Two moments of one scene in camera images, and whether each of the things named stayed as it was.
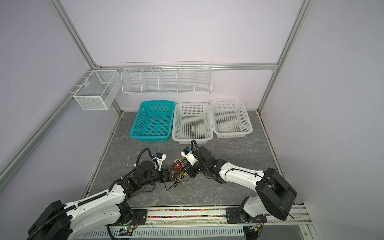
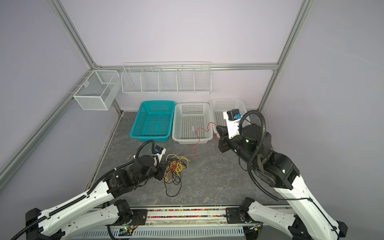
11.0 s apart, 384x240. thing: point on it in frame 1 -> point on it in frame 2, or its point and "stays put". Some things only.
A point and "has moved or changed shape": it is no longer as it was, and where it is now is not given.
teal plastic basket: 154,121 stays put
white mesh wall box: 99,91 stays put
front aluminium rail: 208,216 stays put
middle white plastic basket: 192,121 stays put
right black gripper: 190,170 -> 225,147
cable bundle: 178,173 has moved or changed shape
